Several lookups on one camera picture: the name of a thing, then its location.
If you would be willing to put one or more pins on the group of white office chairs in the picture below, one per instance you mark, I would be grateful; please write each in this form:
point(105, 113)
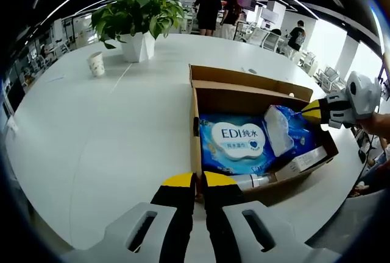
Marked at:
point(266, 39)

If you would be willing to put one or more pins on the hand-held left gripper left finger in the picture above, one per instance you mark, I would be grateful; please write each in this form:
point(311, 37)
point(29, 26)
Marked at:
point(176, 208)

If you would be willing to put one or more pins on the white table socket strip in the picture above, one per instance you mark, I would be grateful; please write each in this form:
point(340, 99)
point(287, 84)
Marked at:
point(252, 70)

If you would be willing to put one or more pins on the brown cardboard shoe box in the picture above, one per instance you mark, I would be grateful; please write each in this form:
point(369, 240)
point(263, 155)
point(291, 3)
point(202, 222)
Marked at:
point(243, 92)

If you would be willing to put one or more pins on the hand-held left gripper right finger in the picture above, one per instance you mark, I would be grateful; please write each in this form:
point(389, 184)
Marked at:
point(222, 208)

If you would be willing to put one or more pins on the printed paper cup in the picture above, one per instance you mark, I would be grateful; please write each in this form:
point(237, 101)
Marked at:
point(96, 65)

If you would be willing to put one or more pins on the person's right hand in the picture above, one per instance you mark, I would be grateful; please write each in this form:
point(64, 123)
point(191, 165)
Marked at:
point(371, 124)

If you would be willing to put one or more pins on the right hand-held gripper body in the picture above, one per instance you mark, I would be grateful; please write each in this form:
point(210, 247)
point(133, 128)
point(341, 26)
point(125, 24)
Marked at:
point(364, 95)

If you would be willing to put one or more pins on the green plant in white pot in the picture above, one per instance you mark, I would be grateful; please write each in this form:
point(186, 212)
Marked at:
point(137, 16)

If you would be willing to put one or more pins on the white tube bottle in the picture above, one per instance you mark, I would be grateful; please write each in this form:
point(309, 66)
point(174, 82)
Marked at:
point(253, 180)

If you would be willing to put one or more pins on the person's legs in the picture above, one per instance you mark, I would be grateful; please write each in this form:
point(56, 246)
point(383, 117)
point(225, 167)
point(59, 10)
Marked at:
point(384, 153)

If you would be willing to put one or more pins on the purple lit screen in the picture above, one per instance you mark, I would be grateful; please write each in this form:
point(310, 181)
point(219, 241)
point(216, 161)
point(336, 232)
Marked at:
point(246, 2)

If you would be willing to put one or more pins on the small blue wipes pack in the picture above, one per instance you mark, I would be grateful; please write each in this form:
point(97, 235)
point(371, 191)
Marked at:
point(278, 132)

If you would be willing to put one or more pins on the blue wet wipes soft item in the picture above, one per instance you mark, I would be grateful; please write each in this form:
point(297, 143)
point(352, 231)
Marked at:
point(219, 159)

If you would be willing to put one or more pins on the white carton packet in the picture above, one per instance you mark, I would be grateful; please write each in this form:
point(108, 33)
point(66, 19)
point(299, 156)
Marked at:
point(304, 161)

